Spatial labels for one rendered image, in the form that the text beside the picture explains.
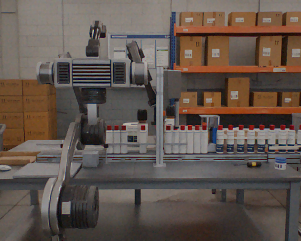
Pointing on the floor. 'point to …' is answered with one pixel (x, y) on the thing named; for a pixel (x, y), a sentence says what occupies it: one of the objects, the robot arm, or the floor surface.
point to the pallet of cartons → (23, 110)
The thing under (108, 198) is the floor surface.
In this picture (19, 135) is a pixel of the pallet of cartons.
